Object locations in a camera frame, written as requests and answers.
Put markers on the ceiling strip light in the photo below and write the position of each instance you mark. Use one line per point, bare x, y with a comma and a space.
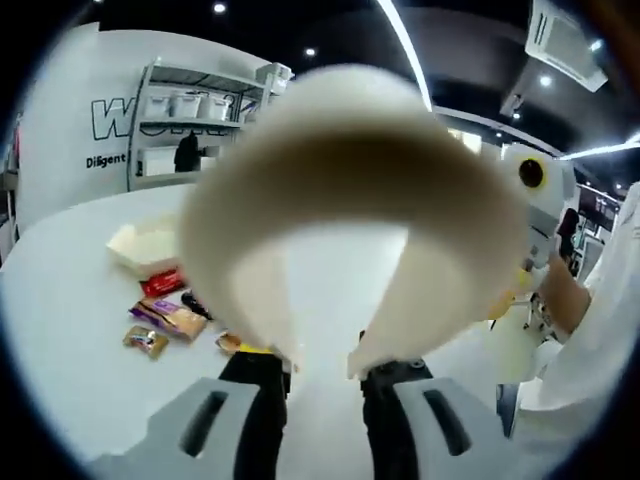
405, 45

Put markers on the white printed partition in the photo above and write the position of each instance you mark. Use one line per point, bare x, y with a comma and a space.
75, 125

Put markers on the small gold food packet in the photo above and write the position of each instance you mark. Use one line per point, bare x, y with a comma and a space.
229, 343
145, 342

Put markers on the large red food packet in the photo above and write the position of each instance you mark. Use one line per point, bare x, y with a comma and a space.
162, 282

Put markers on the cream container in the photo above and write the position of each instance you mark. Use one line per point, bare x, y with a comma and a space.
142, 245

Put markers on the metal shelf rack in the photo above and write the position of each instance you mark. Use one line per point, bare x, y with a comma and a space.
150, 130

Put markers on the black bag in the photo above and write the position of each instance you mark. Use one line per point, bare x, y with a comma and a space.
187, 152

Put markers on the ceiling air conditioner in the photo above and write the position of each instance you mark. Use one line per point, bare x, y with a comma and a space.
565, 45

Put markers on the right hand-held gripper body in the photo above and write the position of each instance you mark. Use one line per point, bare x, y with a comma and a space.
547, 200

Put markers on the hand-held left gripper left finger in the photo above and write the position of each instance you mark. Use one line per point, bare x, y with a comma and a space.
200, 430

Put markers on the row of white storage boxes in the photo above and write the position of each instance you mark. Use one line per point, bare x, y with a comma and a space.
195, 105

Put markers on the black food packet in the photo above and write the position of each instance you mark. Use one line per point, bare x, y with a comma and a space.
197, 306

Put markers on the gold purple food packet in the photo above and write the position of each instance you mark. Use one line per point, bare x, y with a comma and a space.
167, 318

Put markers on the white food tongs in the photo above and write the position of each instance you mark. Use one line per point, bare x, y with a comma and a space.
230, 235

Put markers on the person's white shirt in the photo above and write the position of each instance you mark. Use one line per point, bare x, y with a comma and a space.
610, 320

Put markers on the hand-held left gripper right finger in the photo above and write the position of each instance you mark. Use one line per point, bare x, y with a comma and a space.
400, 430

